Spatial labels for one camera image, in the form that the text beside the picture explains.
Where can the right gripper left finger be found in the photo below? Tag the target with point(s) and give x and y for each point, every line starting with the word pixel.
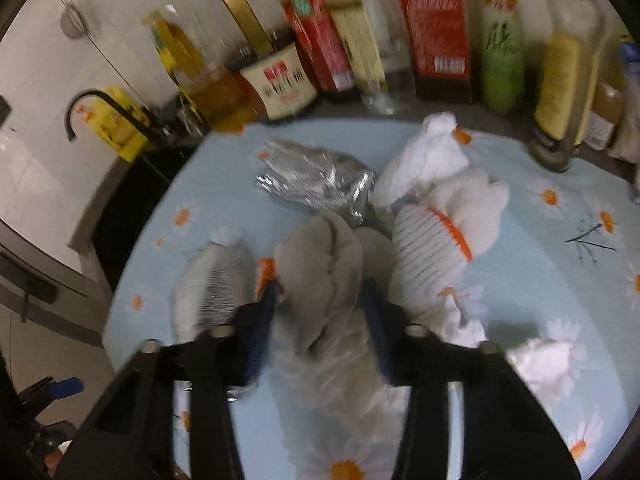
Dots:
pixel 129 434

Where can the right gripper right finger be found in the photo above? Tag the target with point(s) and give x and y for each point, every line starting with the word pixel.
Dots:
pixel 469 395

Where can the gray cloth glove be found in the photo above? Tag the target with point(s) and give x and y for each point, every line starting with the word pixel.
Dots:
pixel 324 350

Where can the white knit work glove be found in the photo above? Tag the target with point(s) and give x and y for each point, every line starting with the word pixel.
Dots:
pixel 437 238

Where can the white tissue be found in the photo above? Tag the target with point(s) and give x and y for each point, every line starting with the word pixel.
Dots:
pixel 428 158

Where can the silver foil wrapper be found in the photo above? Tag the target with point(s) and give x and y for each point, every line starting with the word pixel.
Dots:
pixel 317 179

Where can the blue daisy tablecloth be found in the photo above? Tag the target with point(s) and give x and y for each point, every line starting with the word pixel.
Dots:
pixel 559 291

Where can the small brown jar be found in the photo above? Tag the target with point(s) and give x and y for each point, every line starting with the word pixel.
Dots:
pixel 606 112

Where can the cooking oil jug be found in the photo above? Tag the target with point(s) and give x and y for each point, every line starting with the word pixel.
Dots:
pixel 193 50

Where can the small gold cap bottle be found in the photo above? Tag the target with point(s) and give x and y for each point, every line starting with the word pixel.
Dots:
pixel 569 74

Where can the dark vinegar jug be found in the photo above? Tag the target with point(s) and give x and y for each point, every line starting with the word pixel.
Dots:
pixel 270 68

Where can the green label oil bottle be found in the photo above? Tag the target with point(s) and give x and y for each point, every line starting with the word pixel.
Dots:
pixel 502 67

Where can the metal strainer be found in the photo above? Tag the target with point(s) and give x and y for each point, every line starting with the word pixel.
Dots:
pixel 72 22

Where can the yellow cap clear bottle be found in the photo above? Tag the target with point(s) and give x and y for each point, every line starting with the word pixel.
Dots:
pixel 374 35

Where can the red label clear bottle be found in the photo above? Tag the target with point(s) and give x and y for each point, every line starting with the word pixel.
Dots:
pixel 441 49

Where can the red label sauce bottle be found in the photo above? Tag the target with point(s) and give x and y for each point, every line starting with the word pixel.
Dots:
pixel 316 34

